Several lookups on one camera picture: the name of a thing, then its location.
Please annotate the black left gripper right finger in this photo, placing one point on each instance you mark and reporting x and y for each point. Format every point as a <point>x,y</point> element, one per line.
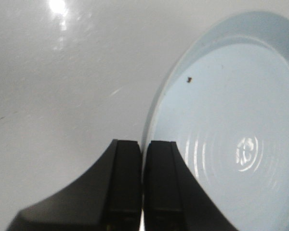
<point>173,199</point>

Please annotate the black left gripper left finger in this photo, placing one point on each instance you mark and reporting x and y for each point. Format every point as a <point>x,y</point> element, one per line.
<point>107,197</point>

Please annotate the light blue round plate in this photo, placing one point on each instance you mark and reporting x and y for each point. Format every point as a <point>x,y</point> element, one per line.
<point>225,104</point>

